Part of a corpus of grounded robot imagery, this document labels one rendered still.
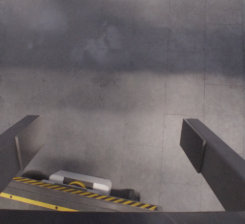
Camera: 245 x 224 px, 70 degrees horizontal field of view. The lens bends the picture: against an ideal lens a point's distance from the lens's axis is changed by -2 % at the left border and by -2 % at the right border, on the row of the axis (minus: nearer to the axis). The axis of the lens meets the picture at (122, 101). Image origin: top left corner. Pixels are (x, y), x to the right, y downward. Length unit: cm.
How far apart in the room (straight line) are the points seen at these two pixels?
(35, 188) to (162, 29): 90
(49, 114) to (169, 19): 81
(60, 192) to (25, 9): 103
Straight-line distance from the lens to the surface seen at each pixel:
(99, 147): 91
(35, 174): 95
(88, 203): 63
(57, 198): 66
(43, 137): 17
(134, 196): 81
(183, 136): 16
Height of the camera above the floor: 88
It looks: 81 degrees down
